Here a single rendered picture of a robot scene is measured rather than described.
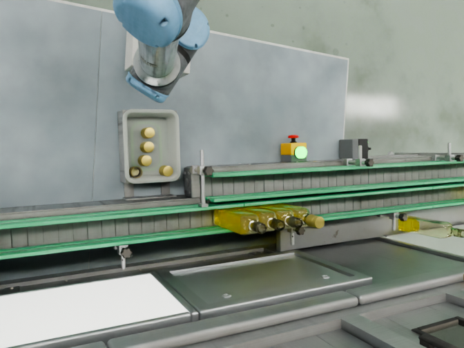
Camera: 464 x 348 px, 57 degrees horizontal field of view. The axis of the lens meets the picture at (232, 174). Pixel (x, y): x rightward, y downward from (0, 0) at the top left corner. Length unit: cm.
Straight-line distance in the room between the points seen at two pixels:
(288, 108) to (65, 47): 80
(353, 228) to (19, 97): 121
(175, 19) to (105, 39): 72
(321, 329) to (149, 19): 68
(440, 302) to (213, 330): 58
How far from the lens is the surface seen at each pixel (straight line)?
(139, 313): 96
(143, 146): 136
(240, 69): 157
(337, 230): 165
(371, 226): 176
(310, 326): 94
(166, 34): 74
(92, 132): 140
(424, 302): 115
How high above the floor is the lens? 213
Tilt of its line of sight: 64 degrees down
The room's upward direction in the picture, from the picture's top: 96 degrees clockwise
